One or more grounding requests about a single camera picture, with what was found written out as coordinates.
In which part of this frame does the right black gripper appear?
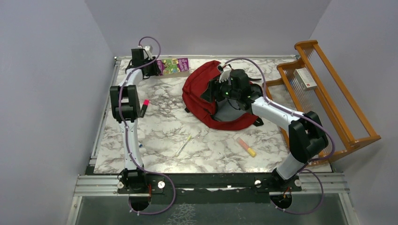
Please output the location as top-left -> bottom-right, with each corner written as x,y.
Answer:
199,76 -> 239,104

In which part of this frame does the red backpack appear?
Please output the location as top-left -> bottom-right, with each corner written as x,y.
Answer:
182,60 -> 264,131

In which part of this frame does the purple green paperback book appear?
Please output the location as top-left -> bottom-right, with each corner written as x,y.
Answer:
157,58 -> 190,78

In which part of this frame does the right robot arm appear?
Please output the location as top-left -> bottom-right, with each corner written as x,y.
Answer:
200,69 -> 329,191

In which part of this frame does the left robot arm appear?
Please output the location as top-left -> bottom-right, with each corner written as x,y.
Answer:
109,45 -> 160,193

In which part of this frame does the pink black highlighter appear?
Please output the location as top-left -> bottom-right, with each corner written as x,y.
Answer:
139,99 -> 150,118

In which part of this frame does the white red small box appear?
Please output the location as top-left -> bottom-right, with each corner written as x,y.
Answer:
293,67 -> 317,91

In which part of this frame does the orange wooden rack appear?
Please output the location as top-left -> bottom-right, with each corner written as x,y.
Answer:
266,40 -> 381,166

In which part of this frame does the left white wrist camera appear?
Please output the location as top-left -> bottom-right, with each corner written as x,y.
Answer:
138,45 -> 153,60

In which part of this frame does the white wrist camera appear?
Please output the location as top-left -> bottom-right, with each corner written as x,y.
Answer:
217,63 -> 232,83
138,45 -> 153,60

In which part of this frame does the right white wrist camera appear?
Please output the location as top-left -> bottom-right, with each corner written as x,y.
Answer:
217,63 -> 232,83

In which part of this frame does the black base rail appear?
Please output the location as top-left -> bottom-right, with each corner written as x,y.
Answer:
75,170 -> 304,205

